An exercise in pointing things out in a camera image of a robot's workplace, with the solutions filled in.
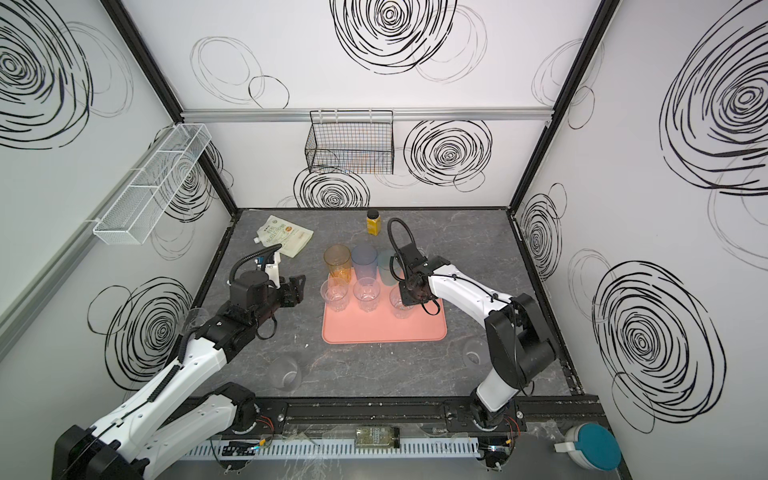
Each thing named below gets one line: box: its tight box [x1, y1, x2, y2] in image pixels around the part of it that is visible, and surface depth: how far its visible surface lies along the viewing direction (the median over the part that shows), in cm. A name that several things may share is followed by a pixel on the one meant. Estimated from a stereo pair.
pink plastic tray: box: [322, 270, 447, 345], surface depth 93 cm
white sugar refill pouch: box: [254, 214, 314, 259], surface depth 114 cm
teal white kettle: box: [554, 422, 622, 471], surface depth 67 cm
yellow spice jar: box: [366, 208, 382, 236], surface depth 110 cm
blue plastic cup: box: [352, 245, 378, 280], surface depth 93 cm
